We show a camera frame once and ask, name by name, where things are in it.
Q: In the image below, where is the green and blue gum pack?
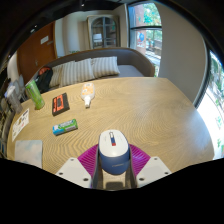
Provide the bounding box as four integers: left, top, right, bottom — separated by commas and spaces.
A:
51, 118, 79, 137

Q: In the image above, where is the green drink can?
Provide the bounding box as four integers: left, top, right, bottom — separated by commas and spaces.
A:
25, 79, 46, 111

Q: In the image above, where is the small striped pillow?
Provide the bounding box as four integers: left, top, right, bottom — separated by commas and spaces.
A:
48, 64, 65, 89

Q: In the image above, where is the glass-door cabinet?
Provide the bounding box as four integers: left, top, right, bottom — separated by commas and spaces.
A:
86, 14, 121, 51

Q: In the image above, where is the brown curved bench sofa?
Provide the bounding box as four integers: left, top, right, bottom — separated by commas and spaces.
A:
28, 46, 156, 92

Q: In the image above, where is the white tube with orange label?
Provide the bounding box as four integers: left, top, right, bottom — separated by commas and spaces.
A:
80, 82, 96, 109

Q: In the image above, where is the brown wooden door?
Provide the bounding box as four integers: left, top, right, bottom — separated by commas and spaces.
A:
16, 21, 58, 85

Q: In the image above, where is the black box with orange print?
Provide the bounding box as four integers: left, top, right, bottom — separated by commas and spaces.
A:
51, 92, 71, 117

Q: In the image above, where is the dark-framed window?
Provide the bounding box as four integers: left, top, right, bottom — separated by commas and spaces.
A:
127, 1, 164, 78

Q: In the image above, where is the white and blue computer mouse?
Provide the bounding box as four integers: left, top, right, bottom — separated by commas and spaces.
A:
97, 129, 132, 177

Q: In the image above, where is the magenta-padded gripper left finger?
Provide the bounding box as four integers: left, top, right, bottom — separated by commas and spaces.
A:
54, 143, 105, 191

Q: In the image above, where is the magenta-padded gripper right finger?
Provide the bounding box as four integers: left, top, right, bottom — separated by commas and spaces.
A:
128, 143, 173, 190

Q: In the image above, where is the large striped pillow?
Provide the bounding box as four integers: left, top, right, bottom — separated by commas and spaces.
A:
59, 57, 96, 88

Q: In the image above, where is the wide striped pillow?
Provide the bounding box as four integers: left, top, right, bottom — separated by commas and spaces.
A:
90, 55, 121, 80

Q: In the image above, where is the white sticker sheet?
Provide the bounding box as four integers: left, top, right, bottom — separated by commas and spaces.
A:
11, 107, 31, 143

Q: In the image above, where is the black backpack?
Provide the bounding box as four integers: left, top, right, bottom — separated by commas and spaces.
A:
34, 66, 55, 94

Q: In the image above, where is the pale sky-print mouse pad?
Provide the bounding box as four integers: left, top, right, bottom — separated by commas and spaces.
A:
14, 139, 44, 170

